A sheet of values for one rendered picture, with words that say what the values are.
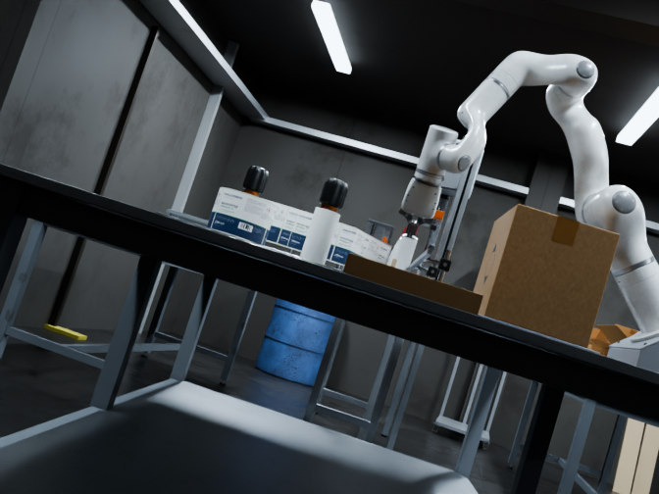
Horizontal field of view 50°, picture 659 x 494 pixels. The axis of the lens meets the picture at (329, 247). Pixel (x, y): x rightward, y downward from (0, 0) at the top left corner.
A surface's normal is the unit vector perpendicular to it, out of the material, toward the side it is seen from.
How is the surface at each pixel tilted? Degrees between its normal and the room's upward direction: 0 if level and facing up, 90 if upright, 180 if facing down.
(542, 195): 90
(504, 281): 90
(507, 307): 90
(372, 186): 90
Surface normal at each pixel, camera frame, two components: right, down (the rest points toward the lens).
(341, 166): -0.16, -0.13
